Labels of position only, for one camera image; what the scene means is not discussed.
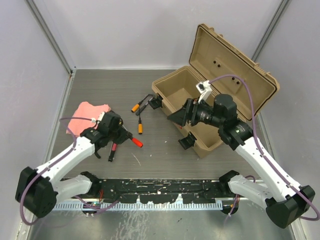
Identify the tan plastic tool case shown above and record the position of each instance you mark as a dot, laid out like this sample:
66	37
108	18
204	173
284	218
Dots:
213	56

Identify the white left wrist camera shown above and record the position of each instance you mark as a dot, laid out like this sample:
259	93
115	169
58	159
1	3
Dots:
100	117

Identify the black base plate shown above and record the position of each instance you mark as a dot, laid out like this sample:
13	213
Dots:
159	191

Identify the red handled screwdriver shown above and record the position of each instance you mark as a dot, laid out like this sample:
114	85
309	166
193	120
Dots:
137	142

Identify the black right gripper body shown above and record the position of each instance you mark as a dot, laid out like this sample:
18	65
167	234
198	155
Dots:
202	113

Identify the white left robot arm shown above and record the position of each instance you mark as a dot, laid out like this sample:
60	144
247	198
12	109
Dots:
40	189

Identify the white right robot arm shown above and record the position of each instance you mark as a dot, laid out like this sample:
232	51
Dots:
283	198

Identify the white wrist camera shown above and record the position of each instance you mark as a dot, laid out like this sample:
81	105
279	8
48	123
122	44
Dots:
100	117
204	88

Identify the orange short screwdriver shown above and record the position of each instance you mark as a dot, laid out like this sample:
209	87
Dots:
137	106

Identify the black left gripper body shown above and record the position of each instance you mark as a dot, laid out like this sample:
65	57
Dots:
113	135

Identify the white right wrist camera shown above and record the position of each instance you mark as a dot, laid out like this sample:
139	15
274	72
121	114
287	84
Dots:
204	88

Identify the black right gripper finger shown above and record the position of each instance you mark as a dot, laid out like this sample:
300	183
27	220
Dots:
192	122
179	117

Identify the orange stubby screwdriver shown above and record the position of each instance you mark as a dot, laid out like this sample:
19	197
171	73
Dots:
140	126

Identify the black red pliers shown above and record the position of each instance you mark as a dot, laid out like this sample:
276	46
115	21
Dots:
112	152

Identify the pink folded cloth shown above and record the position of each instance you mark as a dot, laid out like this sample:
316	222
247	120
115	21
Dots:
87	111

